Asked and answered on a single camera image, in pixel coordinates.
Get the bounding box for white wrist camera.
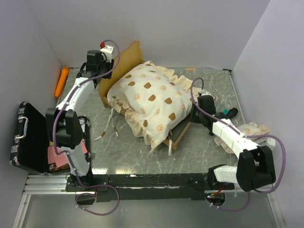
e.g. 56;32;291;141
199;89;212;96
100;42;114;63

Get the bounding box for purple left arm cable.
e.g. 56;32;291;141
51;39;121;216

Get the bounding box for pink paper sheets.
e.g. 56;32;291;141
47;141;87;168

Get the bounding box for orange plastic carrot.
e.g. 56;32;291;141
54;67;69;98

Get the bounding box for small bear print pillow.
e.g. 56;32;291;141
214;123;270;157

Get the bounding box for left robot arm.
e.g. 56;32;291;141
46;46;114;191

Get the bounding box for white lint roller box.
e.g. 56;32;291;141
254;137;276;150

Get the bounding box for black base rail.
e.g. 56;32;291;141
65;173;236;203

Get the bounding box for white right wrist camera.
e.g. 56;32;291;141
199;89;212;96

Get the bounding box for black open carrying case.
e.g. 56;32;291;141
9;101;92;176

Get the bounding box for aluminium frame rail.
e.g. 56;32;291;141
22;175;275;195

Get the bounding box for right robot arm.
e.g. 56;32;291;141
190;95;276;192

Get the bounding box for wooden pet bed frame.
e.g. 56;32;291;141
98;40;190;155

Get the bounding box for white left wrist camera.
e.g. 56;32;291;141
100;42;114;63

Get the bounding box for bear print bed mattress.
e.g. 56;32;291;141
106;61;201;150

